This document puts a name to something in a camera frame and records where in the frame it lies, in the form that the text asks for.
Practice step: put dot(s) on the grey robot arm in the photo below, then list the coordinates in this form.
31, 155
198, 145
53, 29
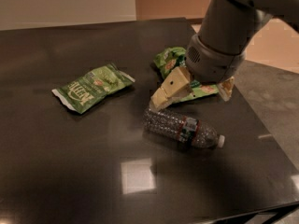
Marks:
229, 25

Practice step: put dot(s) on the clear plastic water bottle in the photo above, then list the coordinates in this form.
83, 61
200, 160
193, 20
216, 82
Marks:
184, 129

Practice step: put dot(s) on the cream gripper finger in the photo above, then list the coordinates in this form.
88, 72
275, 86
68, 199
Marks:
176, 86
226, 88

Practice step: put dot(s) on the green Dang snack bag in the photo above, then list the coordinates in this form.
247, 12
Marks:
169, 59

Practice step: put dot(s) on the green Kettle chips bag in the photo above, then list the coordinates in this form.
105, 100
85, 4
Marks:
89, 90

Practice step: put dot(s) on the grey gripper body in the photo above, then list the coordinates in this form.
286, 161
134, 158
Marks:
212, 64

